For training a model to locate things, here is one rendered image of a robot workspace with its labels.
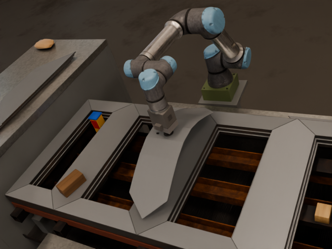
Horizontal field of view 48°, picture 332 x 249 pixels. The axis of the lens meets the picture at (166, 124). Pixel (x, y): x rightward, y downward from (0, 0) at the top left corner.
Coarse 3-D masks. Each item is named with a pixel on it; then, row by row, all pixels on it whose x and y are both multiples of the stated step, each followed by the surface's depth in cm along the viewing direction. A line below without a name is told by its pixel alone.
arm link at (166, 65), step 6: (150, 60) 151; (162, 60) 147; (168, 60) 147; (174, 60) 149; (144, 66) 149; (150, 66) 148; (156, 66) 145; (162, 66) 145; (168, 66) 146; (174, 66) 148; (162, 72) 143; (168, 72) 145; (168, 78) 146
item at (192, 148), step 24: (144, 120) 202; (72, 144) 206; (120, 144) 190; (192, 144) 174; (48, 168) 194; (192, 168) 163; (72, 216) 163; (168, 216) 147; (144, 240) 146; (288, 240) 129
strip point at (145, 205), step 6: (132, 192) 153; (132, 198) 152; (138, 198) 151; (144, 198) 149; (150, 198) 148; (156, 198) 147; (138, 204) 150; (144, 204) 149; (150, 204) 147; (156, 204) 146; (162, 204) 145; (138, 210) 149; (144, 210) 148; (150, 210) 147; (144, 216) 147
